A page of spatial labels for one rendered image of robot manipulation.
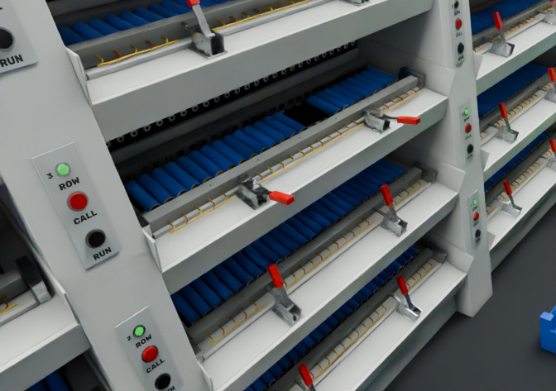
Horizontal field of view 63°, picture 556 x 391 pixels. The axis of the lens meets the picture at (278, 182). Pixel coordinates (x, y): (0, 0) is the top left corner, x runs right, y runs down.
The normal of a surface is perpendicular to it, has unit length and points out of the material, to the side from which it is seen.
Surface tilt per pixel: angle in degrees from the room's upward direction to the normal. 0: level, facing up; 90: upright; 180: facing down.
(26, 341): 21
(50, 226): 90
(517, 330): 0
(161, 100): 111
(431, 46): 90
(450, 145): 90
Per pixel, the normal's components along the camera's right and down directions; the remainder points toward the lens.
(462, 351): -0.25, -0.89
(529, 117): 0.00, -0.77
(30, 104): 0.63, 0.15
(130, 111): 0.68, 0.47
